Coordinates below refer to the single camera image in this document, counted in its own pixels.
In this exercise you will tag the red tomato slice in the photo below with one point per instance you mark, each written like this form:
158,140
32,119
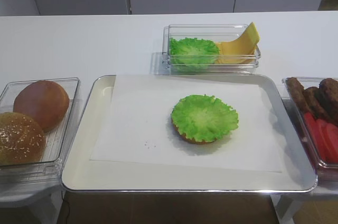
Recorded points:
312,127
325,151
330,133

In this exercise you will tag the clear bin with lettuce cheese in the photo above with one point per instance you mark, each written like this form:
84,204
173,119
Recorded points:
216,33

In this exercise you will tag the flat yellow cheese slices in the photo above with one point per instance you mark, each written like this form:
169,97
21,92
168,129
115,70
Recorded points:
226,59

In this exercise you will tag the upright yellow cheese slice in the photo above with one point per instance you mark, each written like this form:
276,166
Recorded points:
245,44

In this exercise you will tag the green lettuce leaf on bun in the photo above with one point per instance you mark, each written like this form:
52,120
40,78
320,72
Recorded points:
204,117

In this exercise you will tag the white paper sheet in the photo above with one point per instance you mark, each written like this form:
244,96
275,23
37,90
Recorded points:
138,125

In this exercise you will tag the bottom bun on tray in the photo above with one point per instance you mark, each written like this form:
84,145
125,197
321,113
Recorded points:
183,137

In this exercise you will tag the metal serving tray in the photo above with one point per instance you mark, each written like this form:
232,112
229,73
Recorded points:
81,173

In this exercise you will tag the green lettuce in bin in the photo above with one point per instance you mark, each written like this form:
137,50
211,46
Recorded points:
192,53

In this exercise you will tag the plain brown bun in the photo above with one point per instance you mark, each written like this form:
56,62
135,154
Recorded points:
46,102

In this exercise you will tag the left brown meat patty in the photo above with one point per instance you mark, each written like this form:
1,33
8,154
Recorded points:
300,97

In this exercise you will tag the brown meat patty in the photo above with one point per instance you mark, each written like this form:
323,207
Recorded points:
328,97
311,95
300,97

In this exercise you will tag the clear bin with buns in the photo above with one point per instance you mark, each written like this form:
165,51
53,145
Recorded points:
58,142

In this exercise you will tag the middle brown meat patty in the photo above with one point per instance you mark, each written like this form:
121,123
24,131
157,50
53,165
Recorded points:
311,95

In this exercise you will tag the clear bin with patties tomatoes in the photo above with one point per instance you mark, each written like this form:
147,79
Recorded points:
326,170

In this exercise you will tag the sesame seed bun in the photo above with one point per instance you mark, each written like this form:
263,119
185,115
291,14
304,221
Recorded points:
22,139

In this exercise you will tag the right brown meat patty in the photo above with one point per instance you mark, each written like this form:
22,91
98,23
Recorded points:
328,97

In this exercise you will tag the red tomato slice in bin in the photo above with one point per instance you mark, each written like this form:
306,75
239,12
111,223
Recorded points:
325,151

